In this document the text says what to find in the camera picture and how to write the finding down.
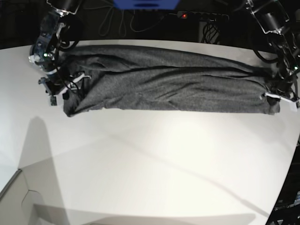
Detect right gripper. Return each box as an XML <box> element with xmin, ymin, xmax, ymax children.
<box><xmin>38</xmin><ymin>72</ymin><xmax>91</xmax><ymax>96</ymax></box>

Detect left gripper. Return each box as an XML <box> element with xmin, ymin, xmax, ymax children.
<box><xmin>259</xmin><ymin>89</ymin><xmax>300</xmax><ymax>108</ymax></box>

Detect grey t-shirt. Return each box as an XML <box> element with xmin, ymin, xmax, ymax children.
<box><xmin>60</xmin><ymin>45</ymin><xmax>280</xmax><ymax>117</ymax></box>

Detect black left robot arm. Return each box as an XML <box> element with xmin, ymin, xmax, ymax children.
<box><xmin>243</xmin><ymin>0</ymin><xmax>300</xmax><ymax>111</ymax></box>

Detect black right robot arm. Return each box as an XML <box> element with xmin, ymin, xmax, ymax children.
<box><xmin>29</xmin><ymin>0</ymin><xmax>84</xmax><ymax>98</ymax></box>

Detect blue box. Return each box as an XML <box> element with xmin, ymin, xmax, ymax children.
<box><xmin>113</xmin><ymin>0</ymin><xmax>179</xmax><ymax>10</ymax></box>

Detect white power strip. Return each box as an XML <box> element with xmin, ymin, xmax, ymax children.
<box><xmin>177</xmin><ymin>11</ymin><xmax>230</xmax><ymax>22</ymax></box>

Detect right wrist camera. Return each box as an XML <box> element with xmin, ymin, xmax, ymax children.
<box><xmin>49</xmin><ymin>95</ymin><xmax>58</xmax><ymax>106</ymax></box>

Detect grey looped cables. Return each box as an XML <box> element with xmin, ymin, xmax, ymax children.
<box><xmin>98</xmin><ymin>6</ymin><xmax>165</xmax><ymax>37</ymax></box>

